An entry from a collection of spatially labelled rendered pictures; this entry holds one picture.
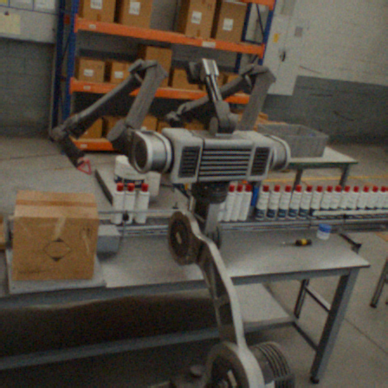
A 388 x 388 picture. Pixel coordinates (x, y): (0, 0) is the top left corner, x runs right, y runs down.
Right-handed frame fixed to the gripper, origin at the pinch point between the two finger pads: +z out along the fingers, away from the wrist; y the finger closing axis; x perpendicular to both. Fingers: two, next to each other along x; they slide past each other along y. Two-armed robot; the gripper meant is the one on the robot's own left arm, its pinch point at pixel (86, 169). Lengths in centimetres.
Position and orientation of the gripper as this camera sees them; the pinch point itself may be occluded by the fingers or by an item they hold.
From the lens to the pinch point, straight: 211.5
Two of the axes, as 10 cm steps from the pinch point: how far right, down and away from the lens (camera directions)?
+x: -7.6, 6.2, -2.0
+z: 4.1, 6.9, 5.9
